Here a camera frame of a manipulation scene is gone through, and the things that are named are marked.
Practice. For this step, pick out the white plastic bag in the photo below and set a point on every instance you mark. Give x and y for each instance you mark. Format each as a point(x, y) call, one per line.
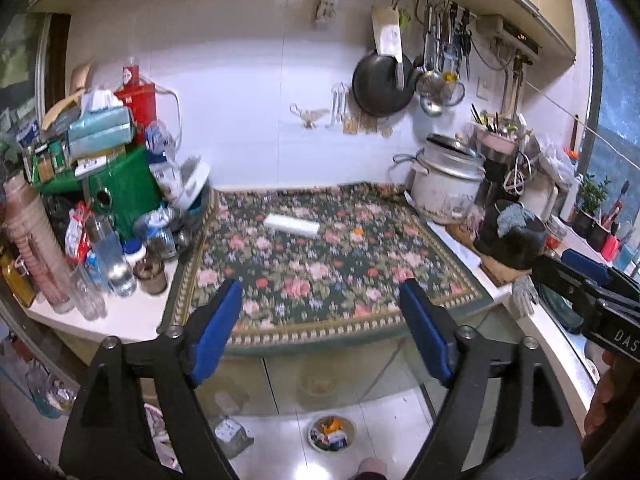
point(555, 160)

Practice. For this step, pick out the black appliance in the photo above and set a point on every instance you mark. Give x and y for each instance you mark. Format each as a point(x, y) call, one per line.
point(500, 182)

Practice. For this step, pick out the metal whisk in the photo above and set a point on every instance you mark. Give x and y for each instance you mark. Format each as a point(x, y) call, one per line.
point(339, 105)

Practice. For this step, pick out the potted plant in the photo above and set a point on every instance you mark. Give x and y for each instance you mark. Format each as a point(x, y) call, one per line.
point(592, 200)

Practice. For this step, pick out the floral tablecloth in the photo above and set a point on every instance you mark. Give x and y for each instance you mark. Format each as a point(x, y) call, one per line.
point(325, 280)

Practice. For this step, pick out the blue white packet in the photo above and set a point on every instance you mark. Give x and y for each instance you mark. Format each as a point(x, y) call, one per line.
point(338, 441)

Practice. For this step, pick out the steel cleaver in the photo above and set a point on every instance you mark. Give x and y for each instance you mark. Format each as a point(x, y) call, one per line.
point(389, 30)

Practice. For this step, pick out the person's right hand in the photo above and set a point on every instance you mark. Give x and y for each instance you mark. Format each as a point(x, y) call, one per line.
point(602, 395)

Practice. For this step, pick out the person's foot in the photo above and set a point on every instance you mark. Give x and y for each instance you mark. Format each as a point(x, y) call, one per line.
point(372, 469)

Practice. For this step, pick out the white wall socket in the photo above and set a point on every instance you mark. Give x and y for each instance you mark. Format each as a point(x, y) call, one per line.
point(486, 90)

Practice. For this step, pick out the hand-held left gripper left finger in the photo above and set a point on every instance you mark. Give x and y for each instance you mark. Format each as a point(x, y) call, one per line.
point(220, 325)

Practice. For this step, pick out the black pot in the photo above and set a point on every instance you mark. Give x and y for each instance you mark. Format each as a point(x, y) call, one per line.
point(515, 245)

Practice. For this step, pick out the long white box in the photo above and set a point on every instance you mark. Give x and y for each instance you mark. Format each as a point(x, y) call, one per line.
point(291, 225)

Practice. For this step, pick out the grey floor packet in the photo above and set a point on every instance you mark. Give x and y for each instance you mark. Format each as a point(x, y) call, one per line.
point(232, 435)

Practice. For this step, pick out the teal tissue pack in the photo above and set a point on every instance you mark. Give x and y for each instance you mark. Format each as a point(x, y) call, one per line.
point(100, 130)

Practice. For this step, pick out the metal bowl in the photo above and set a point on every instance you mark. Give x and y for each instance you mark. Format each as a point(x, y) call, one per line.
point(331, 432)

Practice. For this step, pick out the white rice cooker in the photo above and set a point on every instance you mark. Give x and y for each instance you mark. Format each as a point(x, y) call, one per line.
point(445, 185)

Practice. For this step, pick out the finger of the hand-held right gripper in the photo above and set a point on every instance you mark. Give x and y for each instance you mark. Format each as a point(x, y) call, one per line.
point(565, 285)
point(585, 262)

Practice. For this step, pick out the red snack packet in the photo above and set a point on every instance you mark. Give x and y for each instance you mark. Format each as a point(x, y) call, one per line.
point(77, 232)

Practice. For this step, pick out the metal ladle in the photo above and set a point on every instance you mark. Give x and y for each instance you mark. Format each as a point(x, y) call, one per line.
point(430, 80)

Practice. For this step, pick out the stack of paper cups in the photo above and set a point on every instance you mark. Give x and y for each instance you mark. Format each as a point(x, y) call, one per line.
point(35, 240)

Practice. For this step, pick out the clear drinking glass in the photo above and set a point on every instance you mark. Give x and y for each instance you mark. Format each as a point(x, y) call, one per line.
point(90, 295)

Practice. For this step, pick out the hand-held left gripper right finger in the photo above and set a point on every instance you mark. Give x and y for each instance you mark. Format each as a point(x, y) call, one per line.
point(425, 330)

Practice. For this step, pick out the pink cup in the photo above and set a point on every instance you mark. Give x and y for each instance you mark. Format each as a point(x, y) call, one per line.
point(610, 249)

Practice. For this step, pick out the clear plastic bag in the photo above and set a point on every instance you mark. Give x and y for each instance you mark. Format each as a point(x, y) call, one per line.
point(162, 155)

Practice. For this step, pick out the mandarin orange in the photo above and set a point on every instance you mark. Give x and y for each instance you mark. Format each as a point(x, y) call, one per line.
point(330, 428)

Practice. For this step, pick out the yellow oil bottle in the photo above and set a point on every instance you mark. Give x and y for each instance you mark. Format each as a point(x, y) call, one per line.
point(17, 282)

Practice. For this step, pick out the window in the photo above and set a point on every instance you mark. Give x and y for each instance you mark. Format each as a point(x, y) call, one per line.
point(617, 85)

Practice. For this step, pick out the pink utensil holder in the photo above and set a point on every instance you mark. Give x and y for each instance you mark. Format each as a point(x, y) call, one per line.
point(495, 142)

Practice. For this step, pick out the red box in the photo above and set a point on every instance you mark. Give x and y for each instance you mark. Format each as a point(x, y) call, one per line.
point(140, 110)

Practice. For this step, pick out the dark lid glass jar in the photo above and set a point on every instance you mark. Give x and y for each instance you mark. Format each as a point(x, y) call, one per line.
point(151, 277)

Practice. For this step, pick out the wall water heater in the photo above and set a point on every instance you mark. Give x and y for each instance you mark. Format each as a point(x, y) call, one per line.
point(510, 35)

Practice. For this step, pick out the green box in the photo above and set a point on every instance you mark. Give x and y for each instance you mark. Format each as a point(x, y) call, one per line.
point(120, 185)

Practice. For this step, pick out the black wok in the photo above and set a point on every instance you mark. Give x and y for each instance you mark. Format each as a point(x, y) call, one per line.
point(382, 85)

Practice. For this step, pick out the grey blue cloth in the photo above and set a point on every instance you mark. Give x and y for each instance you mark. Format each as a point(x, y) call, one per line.
point(515, 217)

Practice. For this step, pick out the green lid spice jars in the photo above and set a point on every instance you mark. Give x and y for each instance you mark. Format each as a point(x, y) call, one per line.
point(47, 162)

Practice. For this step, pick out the wooden cutting board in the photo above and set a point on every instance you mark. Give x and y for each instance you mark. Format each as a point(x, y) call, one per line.
point(495, 272)

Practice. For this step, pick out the clear plastic bottle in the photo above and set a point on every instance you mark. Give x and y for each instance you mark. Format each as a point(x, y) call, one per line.
point(112, 260)

